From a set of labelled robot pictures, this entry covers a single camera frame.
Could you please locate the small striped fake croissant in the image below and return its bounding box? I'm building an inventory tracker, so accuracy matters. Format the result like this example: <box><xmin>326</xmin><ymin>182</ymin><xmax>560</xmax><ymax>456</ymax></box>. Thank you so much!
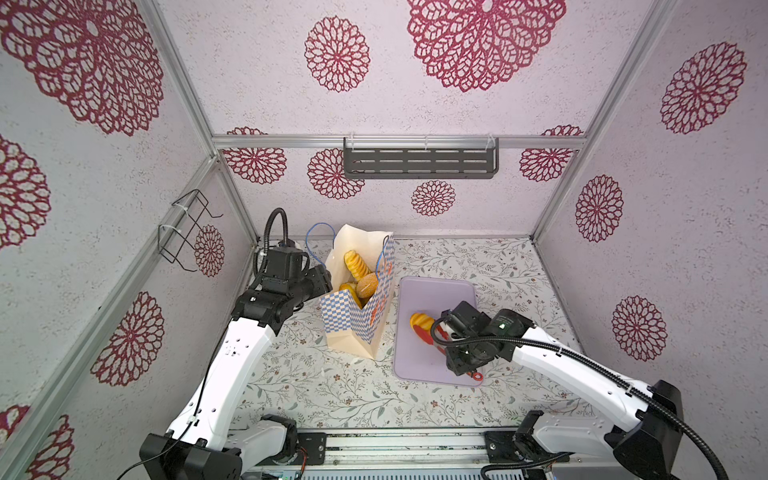
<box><xmin>409</xmin><ymin>313</ymin><xmax>435</xmax><ymax>336</ymax></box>

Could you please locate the yellow orange oval bread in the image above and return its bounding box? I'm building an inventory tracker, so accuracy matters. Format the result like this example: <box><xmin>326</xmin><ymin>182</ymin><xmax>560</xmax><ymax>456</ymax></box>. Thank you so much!
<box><xmin>339</xmin><ymin>282</ymin><xmax>363</xmax><ymax>309</ymax></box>

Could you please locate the yellow braided fake bread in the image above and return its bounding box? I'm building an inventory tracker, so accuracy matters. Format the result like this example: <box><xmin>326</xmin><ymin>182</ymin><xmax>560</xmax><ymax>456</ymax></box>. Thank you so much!
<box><xmin>343</xmin><ymin>250</ymin><xmax>371</xmax><ymax>282</ymax></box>

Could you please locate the golden oval fake roll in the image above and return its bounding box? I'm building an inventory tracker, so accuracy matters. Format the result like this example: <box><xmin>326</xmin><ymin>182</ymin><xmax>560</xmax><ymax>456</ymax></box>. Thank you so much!
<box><xmin>355</xmin><ymin>273</ymin><xmax>379</xmax><ymax>300</ymax></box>

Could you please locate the checkered paper bread bag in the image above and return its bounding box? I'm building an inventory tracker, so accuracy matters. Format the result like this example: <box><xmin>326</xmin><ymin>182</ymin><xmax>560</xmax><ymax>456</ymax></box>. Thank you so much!
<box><xmin>320</xmin><ymin>224</ymin><xmax>395</xmax><ymax>359</ymax></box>

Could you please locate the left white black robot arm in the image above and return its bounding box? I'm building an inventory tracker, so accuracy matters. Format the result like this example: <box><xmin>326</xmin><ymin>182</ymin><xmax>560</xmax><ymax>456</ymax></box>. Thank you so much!
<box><xmin>139</xmin><ymin>240</ymin><xmax>332</xmax><ymax>479</ymax></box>

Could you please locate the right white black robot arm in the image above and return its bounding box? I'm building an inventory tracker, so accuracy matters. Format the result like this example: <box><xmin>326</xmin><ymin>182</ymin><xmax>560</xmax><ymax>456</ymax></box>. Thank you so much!
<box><xmin>429</xmin><ymin>302</ymin><xmax>683</xmax><ymax>479</ymax></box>

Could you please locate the lavender plastic tray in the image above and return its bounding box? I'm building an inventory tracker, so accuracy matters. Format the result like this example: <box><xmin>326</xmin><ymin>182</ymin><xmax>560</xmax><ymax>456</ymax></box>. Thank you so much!
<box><xmin>393</xmin><ymin>277</ymin><xmax>483</xmax><ymax>387</ymax></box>

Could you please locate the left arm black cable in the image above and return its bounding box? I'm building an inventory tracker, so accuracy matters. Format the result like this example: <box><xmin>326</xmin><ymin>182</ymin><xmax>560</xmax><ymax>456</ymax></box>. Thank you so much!
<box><xmin>116</xmin><ymin>207</ymin><xmax>290</xmax><ymax>480</ymax></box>

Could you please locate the black wire wall rack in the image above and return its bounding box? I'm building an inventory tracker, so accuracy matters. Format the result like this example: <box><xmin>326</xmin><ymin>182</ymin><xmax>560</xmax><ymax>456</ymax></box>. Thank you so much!
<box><xmin>156</xmin><ymin>189</ymin><xmax>223</xmax><ymax>273</ymax></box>

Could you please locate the grey metal wall shelf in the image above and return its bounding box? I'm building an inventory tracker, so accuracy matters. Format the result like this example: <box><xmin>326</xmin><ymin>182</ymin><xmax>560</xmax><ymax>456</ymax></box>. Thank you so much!
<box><xmin>342</xmin><ymin>138</ymin><xmax>499</xmax><ymax>180</ymax></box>

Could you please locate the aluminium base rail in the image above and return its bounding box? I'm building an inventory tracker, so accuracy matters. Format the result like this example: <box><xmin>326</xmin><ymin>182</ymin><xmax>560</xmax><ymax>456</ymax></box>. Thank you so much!
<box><xmin>152</xmin><ymin>426</ymin><xmax>659</xmax><ymax>472</ymax></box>

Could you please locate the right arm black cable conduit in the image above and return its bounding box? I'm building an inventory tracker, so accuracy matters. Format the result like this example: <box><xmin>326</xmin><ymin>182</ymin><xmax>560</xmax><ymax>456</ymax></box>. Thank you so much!
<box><xmin>430</xmin><ymin>316</ymin><xmax>730</xmax><ymax>480</ymax></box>

